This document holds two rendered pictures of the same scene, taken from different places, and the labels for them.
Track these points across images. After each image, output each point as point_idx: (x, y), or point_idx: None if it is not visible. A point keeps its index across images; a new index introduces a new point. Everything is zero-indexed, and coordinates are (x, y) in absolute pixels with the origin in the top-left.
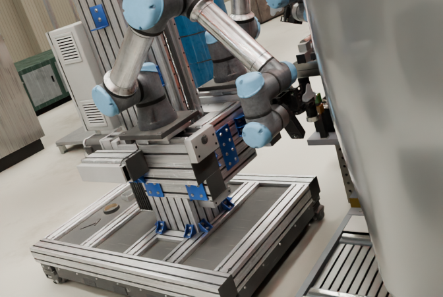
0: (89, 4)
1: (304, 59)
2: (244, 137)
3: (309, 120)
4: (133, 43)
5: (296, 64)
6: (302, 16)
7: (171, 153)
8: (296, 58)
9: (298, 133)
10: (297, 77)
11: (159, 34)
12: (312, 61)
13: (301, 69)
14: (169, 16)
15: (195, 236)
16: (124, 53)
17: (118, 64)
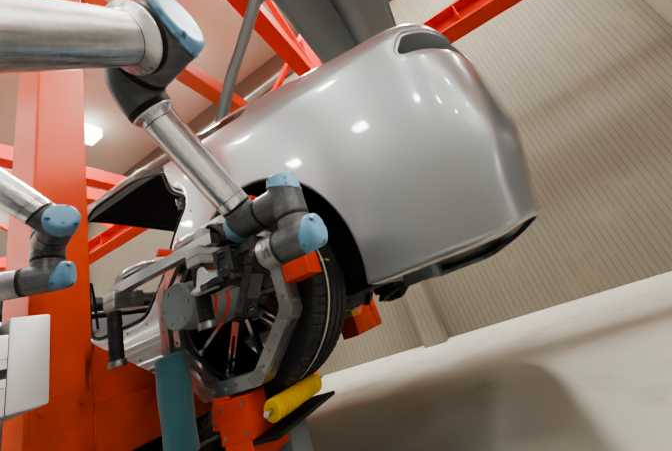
0: None
1: (218, 239)
2: (315, 224)
3: (213, 322)
4: (123, 28)
5: (202, 246)
6: (44, 274)
7: None
8: (211, 236)
9: (256, 302)
10: (203, 261)
11: (157, 69)
12: (219, 247)
13: (208, 253)
14: (178, 71)
15: None
16: (82, 15)
17: (28, 4)
